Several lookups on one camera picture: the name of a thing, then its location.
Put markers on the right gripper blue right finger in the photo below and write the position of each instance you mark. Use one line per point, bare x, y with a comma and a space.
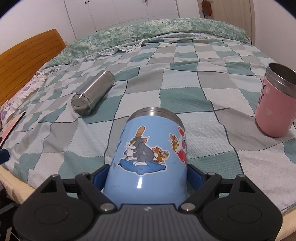
205, 189

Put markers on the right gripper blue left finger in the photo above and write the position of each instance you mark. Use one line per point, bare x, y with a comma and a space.
90, 187

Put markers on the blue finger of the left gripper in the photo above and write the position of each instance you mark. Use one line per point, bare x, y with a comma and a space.
4, 156

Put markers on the blue cartoon steel cup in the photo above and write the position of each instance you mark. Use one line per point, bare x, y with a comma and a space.
149, 165

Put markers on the pink steel cup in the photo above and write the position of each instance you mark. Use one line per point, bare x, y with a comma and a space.
275, 112

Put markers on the pink phone on bed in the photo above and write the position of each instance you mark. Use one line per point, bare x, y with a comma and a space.
8, 129

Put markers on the floral ruffled pillow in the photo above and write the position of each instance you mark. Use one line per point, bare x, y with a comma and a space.
9, 108

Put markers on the silver steel flask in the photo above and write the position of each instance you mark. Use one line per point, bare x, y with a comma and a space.
85, 100

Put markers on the wooden headboard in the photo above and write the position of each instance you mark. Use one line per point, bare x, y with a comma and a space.
21, 62

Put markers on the checkered green bed sheet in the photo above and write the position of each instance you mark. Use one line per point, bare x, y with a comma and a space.
212, 84

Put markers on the green floral quilt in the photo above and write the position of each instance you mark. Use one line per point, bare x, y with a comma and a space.
110, 38

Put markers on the white wardrobe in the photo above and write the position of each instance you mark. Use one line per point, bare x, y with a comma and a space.
90, 16

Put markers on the wooden door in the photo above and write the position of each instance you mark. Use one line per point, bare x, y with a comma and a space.
236, 12

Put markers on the brown plush toy on handle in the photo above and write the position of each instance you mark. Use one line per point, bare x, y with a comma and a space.
206, 8

